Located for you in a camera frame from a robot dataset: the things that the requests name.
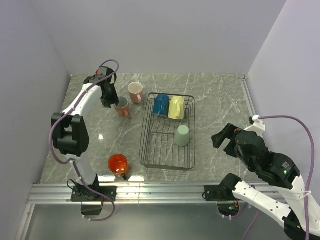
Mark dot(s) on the aluminium side rail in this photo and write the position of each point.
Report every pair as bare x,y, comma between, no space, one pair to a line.
247,96

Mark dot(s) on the blue mug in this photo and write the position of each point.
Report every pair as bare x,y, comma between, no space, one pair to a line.
161,105

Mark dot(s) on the aluminium mounting rail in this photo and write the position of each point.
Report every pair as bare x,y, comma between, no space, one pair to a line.
126,193

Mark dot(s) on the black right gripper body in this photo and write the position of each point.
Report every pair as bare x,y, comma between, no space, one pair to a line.
249,163

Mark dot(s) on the orange mug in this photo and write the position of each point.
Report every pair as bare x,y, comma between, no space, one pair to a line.
119,166

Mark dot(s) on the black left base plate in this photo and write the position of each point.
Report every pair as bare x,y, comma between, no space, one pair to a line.
110,193

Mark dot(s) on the pale green cup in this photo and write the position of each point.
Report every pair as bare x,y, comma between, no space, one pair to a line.
182,136

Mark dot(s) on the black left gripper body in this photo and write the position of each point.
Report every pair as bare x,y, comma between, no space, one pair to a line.
111,98

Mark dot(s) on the plain pink mug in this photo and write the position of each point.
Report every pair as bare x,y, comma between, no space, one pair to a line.
135,90

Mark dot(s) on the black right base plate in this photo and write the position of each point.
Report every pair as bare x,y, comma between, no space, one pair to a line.
216,193

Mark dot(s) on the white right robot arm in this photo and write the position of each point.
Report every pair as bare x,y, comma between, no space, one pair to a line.
299,216

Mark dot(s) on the black wire dish rack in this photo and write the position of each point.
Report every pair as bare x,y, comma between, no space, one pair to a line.
157,147

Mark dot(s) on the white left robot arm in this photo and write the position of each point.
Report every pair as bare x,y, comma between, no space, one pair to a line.
69,133

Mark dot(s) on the black box under rail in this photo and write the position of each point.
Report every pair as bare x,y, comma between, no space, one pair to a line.
91,210

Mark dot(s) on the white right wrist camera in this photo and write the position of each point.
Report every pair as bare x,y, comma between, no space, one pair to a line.
256,125

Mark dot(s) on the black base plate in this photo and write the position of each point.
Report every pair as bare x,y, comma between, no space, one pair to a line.
110,193
216,193

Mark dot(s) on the yellow mug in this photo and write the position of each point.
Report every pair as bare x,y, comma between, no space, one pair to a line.
177,108

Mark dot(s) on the pink floral mug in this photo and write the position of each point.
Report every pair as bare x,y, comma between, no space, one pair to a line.
122,107

